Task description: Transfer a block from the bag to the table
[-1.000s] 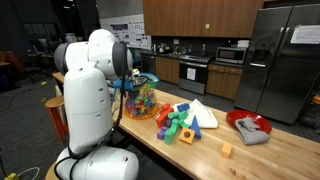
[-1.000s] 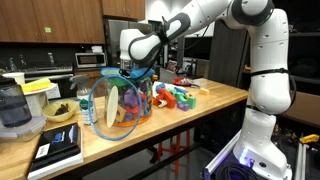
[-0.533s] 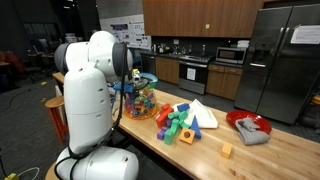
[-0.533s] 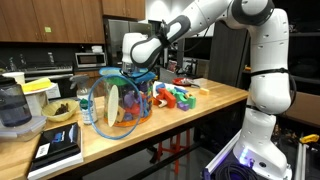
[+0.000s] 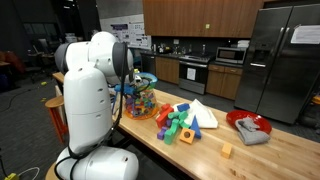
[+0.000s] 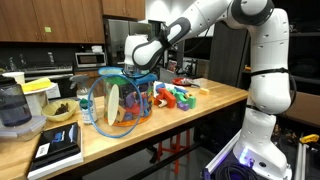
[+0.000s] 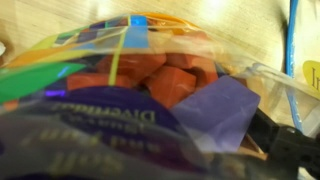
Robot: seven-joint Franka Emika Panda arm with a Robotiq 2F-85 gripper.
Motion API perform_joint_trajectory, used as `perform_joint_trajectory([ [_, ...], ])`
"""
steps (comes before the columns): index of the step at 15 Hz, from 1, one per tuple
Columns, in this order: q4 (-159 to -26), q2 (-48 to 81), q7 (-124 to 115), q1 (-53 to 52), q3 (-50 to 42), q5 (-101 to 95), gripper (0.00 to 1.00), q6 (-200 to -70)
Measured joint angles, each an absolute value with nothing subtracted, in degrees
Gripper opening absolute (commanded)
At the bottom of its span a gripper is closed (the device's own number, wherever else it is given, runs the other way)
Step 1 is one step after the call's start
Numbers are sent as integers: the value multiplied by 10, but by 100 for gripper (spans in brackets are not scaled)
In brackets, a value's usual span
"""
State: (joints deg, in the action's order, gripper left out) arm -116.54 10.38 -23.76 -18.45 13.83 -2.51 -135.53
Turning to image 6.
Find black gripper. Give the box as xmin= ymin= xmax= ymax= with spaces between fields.
xmin=125 ymin=64 xmax=151 ymax=78

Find clear jar of toys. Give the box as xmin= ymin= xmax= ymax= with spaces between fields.
xmin=87 ymin=65 xmax=158 ymax=140

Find blue rectangular foam block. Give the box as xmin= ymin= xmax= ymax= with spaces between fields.
xmin=155 ymin=83 xmax=167 ymax=93

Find red notched foam block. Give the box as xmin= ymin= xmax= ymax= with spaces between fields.
xmin=153 ymin=87 xmax=167 ymax=107

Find red rectangular foam block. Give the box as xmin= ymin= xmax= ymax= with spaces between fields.
xmin=162 ymin=89 xmax=177 ymax=109

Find blue triangular foam block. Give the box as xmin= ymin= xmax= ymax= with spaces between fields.
xmin=173 ymin=86 xmax=190 ymax=95

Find small green foam block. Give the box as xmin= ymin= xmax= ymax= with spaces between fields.
xmin=174 ymin=91 xmax=188 ymax=103

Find small purple notched foam block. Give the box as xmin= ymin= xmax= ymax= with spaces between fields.
xmin=176 ymin=101 xmax=191 ymax=112

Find stainless steel refrigerator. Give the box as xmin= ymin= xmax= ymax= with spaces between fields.
xmin=103 ymin=18 xmax=153 ymax=68

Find white cloth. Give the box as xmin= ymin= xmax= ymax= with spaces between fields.
xmin=152 ymin=80 xmax=188 ymax=108

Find red plate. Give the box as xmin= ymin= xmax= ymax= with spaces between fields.
xmin=171 ymin=77 xmax=194 ymax=87

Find stack of white bowls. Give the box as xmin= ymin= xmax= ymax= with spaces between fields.
xmin=90 ymin=45 xmax=104 ymax=54

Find silver microwave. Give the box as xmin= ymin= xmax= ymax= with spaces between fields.
xmin=74 ymin=52 xmax=108 ymax=69

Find wooden lower cabinet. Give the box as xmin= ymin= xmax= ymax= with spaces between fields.
xmin=73 ymin=68 xmax=101 ymax=80

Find grey towel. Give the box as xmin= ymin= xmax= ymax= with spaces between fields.
xmin=182 ymin=78 xmax=202 ymax=89

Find spray bottle grey trigger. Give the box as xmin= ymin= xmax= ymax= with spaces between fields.
xmin=69 ymin=73 xmax=99 ymax=125

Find small orange foam cube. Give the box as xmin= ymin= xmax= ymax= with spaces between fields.
xmin=198 ymin=87 xmax=211 ymax=96

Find wooden upper cabinets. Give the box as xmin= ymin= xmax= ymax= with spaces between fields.
xmin=0 ymin=0 xmax=146 ymax=44

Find stainless oven stove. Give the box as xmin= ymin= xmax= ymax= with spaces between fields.
xmin=19 ymin=64 xmax=75 ymax=91

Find wooden stool orange legs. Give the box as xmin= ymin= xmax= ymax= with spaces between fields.
xmin=155 ymin=129 xmax=192 ymax=175

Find dark partition panel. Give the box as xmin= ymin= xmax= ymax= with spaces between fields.
xmin=208 ymin=21 xmax=251 ymax=88

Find yellowish bowl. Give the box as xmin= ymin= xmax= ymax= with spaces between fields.
xmin=41 ymin=98 xmax=80 ymax=123

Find yellow sponge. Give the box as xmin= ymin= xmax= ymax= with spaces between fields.
xmin=20 ymin=77 xmax=53 ymax=93

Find black book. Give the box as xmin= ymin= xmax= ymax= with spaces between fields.
xmin=29 ymin=121 xmax=83 ymax=173

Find white cup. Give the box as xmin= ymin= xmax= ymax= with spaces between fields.
xmin=1 ymin=71 xmax=26 ymax=85

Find dark translucent jug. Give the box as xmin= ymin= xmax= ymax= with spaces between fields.
xmin=0 ymin=74 xmax=33 ymax=128

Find white book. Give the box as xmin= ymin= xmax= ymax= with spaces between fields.
xmin=26 ymin=146 xmax=84 ymax=180

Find clear plastic food container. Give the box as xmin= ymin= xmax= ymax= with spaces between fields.
xmin=0 ymin=114 xmax=48 ymax=143

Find cardboard box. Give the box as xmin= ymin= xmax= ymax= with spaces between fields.
xmin=283 ymin=90 xmax=320 ymax=129

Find yellow black tool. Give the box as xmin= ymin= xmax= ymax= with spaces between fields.
xmin=298 ymin=133 xmax=320 ymax=145

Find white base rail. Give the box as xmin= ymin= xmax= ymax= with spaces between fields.
xmin=203 ymin=129 xmax=243 ymax=180

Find black coiled cable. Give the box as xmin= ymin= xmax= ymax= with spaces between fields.
xmin=213 ymin=161 xmax=259 ymax=180

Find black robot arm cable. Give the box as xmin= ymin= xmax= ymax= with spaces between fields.
xmin=184 ymin=24 xmax=298 ymax=113

